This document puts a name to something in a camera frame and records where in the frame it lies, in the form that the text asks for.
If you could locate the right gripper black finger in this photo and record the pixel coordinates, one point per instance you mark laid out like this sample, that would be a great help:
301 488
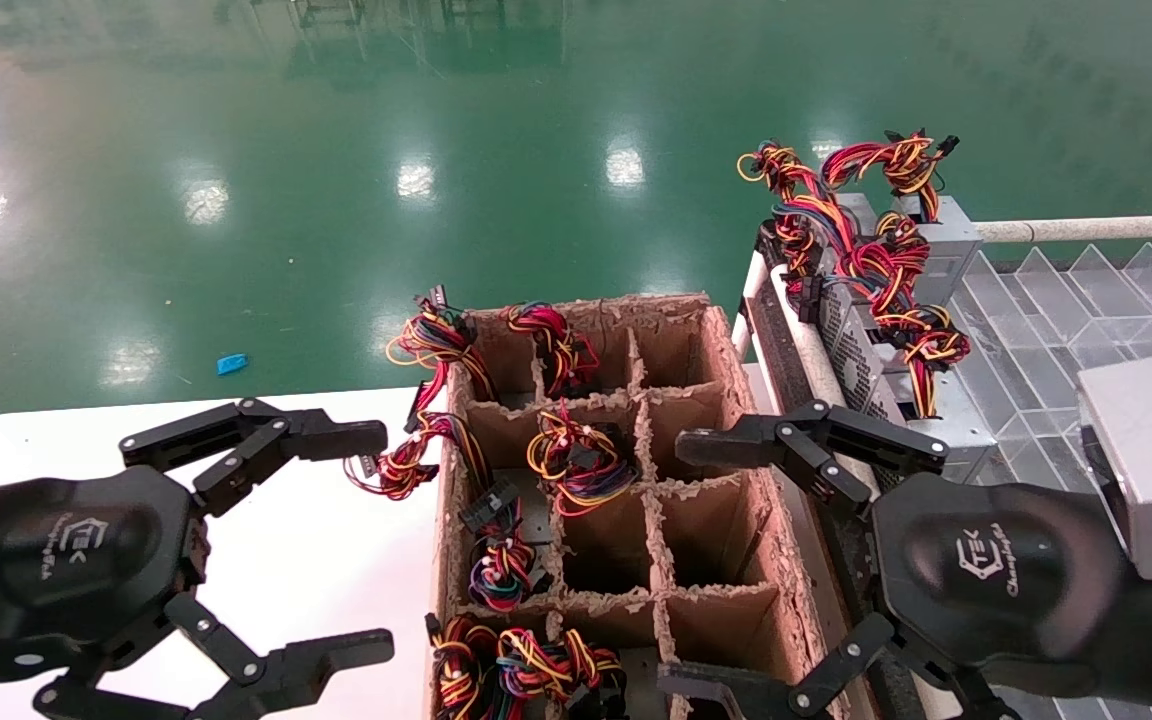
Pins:
726 695
736 440

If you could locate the grey mesh-sided power supply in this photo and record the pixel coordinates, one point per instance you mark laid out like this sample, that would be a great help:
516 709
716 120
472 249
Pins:
861 350

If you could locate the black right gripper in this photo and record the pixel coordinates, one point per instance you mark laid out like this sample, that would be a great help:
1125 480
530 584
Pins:
1036 620

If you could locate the clear plastic divider tray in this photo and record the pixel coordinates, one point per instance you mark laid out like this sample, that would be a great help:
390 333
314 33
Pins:
1036 330

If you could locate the brown cardboard divider box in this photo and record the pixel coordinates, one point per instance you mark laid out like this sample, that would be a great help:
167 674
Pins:
681 345

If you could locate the long white pipe rail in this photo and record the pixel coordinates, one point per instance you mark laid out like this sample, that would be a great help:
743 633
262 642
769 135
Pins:
816 360

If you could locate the short white pipe rail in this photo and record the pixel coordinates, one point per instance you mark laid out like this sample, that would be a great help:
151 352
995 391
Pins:
741 335

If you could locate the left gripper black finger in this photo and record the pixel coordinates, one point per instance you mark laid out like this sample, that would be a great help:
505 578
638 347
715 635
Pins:
336 440

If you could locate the power supply with black connector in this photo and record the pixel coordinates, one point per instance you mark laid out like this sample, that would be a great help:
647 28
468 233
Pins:
501 570

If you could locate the blue scrap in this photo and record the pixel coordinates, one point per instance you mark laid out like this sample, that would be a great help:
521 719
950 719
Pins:
232 364

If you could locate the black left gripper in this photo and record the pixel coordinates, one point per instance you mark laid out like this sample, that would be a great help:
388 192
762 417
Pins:
56 570

